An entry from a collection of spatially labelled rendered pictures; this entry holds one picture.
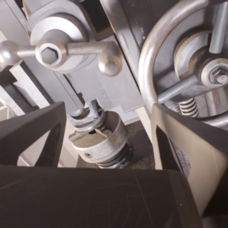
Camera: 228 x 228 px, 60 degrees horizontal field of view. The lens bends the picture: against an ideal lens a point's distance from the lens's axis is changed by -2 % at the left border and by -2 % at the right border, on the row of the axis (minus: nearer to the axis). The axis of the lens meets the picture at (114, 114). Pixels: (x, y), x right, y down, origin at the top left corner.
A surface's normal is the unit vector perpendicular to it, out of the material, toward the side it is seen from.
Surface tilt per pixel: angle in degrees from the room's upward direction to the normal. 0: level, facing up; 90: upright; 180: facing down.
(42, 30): 90
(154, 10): 90
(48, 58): 90
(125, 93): 90
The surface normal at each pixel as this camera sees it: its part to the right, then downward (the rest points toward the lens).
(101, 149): 0.19, 0.47
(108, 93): 0.00, 0.56
